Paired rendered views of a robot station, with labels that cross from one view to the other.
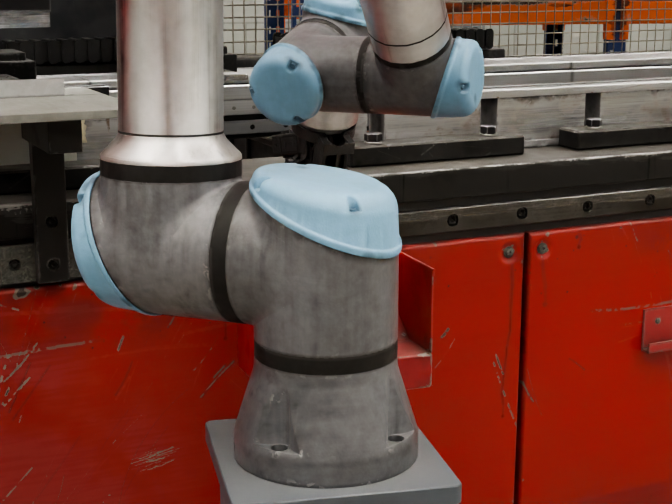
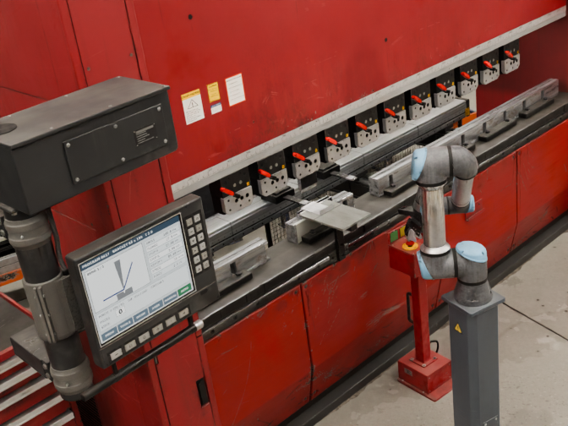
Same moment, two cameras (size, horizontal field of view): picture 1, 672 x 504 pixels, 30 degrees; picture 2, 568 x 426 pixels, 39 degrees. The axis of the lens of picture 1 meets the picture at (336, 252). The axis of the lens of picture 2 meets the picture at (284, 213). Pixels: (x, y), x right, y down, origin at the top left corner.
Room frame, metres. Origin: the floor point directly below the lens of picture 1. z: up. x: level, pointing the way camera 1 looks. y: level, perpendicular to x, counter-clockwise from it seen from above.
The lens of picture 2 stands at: (-1.49, 1.35, 2.56)
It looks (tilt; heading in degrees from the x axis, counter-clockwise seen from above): 26 degrees down; 346
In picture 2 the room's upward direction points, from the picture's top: 8 degrees counter-clockwise
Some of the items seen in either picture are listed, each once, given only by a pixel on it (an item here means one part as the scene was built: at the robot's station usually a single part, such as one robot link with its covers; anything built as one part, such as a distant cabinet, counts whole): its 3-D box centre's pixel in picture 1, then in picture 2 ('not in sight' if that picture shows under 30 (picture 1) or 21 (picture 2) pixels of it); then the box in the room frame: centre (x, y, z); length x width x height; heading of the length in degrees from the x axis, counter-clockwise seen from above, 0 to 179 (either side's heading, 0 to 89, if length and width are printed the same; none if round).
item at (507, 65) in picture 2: not in sight; (505, 56); (2.35, -0.99, 1.26); 0.15 x 0.09 x 0.17; 116
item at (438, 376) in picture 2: not in sight; (428, 372); (1.46, -0.01, 0.06); 0.25 x 0.20 x 0.12; 21
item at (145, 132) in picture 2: not in sight; (104, 244); (0.70, 1.35, 1.53); 0.51 x 0.25 x 0.85; 118
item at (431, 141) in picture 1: (432, 148); (406, 182); (1.88, -0.14, 0.89); 0.30 x 0.05 x 0.03; 116
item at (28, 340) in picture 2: not in sight; (84, 329); (0.85, 1.47, 1.18); 0.40 x 0.24 x 0.07; 116
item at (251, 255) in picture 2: not in sight; (220, 273); (1.43, 0.92, 0.92); 0.50 x 0.06 x 0.10; 116
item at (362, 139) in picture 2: not in sight; (361, 125); (1.83, 0.09, 1.26); 0.15 x 0.09 x 0.17; 116
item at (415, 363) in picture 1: (332, 308); (416, 247); (1.49, 0.00, 0.75); 0.20 x 0.16 x 0.18; 111
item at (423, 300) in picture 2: not in sight; (420, 313); (1.49, 0.00, 0.39); 0.05 x 0.05 x 0.54; 21
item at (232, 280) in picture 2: not in sight; (221, 289); (1.35, 0.94, 0.89); 0.30 x 0.05 x 0.03; 116
